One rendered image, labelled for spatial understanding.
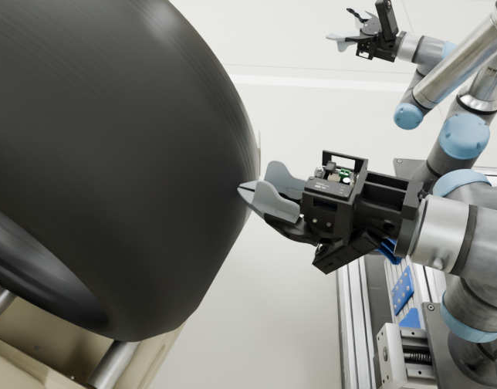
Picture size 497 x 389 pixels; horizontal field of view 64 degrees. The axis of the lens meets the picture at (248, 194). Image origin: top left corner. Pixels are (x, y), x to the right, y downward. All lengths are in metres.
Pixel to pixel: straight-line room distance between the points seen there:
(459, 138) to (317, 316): 0.98
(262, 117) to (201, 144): 2.12
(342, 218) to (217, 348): 1.35
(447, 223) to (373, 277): 1.27
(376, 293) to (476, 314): 1.15
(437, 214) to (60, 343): 0.78
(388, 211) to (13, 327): 0.82
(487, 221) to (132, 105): 0.36
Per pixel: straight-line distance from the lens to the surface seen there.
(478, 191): 0.60
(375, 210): 0.43
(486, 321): 0.53
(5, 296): 0.93
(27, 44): 0.41
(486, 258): 0.44
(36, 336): 0.99
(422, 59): 1.22
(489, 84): 1.23
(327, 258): 0.51
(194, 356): 1.72
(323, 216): 0.44
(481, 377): 1.04
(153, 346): 0.83
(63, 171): 0.38
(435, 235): 0.43
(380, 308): 1.63
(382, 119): 2.69
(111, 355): 0.78
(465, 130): 1.18
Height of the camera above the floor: 1.64
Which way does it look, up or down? 51 degrees down
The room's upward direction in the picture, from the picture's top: straight up
